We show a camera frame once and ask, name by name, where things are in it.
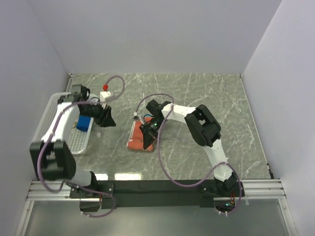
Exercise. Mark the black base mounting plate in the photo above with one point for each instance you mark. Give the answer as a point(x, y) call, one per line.
point(153, 193)

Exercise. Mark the rolled blue towel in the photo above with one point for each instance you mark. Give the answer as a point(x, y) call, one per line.
point(83, 123)

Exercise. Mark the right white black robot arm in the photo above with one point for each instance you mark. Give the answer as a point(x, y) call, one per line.
point(205, 131)

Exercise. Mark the white plastic basket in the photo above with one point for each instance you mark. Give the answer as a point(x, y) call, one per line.
point(77, 140)

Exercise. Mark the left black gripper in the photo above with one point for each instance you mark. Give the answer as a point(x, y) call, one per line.
point(108, 121)

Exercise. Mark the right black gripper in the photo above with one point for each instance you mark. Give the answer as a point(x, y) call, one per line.
point(148, 138)

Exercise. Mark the brown orange bear towel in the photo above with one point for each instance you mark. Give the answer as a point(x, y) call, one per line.
point(135, 140)

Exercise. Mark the aluminium rail frame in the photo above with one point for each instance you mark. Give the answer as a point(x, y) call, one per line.
point(262, 212)

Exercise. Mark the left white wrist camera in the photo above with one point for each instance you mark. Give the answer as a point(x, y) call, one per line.
point(105, 94)

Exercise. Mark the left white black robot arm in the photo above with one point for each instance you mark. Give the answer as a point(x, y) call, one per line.
point(51, 156)

